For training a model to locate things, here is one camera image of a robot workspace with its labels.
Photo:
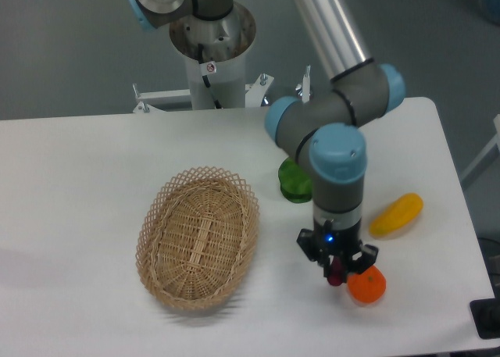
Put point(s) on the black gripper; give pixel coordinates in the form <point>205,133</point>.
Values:
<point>323,242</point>

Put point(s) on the purple sweet potato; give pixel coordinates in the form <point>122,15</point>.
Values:
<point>336,273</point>

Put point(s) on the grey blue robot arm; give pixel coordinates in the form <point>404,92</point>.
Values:
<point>321,136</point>

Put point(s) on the orange tangerine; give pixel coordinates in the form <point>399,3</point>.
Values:
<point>367,287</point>

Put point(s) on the yellow mango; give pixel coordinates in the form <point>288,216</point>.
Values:
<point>397,215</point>

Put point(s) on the green bok choy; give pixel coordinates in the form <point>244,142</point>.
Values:
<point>295,184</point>

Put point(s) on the woven wicker basket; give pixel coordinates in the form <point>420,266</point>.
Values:
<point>198,238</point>

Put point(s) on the black device at edge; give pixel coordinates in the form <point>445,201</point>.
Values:
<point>485,314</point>

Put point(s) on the white frame at right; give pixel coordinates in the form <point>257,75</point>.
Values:
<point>485,157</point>

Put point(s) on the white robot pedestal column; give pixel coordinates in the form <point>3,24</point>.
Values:
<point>214,52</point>

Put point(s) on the white metal base frame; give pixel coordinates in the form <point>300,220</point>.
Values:
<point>254,95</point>

